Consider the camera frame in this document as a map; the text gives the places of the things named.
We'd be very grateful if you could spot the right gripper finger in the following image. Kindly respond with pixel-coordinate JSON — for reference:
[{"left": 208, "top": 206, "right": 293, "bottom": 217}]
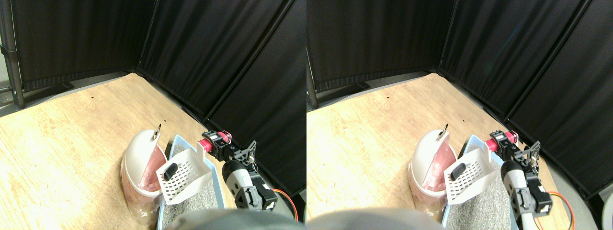
[
  {"left": 201, "top": 130, "right": 223, "bottom": 147},
  {"left": 489, "top": 130, "right": 509, "bottom": 147}
]

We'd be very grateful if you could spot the white scoop with red handle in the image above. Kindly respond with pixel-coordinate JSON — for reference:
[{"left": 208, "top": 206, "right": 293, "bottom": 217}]
[
  {"left": 443, "top": 139, "right": 502, "bottom": 206},
  {"left": 156, "top": 139, "right": 214, "bottom": 206}
]

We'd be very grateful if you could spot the black lump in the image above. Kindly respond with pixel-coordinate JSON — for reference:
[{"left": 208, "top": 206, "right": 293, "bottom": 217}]
[
  {"left": 450, "top": 163, "right": 467, "bottom": 182},
  {"left": 163, "top": 163, "right": 179, "bottom": 182}
]

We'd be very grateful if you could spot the blue litter tray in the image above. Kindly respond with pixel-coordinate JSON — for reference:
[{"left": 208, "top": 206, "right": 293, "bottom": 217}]
[
  {"left": 442, "top": 135, "right": 521, "bottom": 230},
  {"left": 157, "top": 135, "right": 226, "bottom": 230}
]

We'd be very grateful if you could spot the white bin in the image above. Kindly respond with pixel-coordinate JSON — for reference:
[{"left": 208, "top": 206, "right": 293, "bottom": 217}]
[
  {"left": 121, "top": 124, "right": 169, "bottom": 226},
  {"left": 408, "top": 124, "right": 456, "bottom": 222}
]

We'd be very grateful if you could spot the grey curtain stand pole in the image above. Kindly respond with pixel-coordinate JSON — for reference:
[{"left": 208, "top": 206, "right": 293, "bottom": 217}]
[
  {"left": 0, "top": 0, "right": 25, "bottom": 110},
  {"left": 306, "top": 61, "right": 319, "bottom": 110}
]

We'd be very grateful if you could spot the orange wire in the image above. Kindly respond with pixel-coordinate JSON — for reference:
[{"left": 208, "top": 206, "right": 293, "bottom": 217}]
[
  {"left": 535, "top": 191, "right": 576, "bottom": 230},
  {"left": 272, "top": 189, "right": 299, "bottom": 222}
]

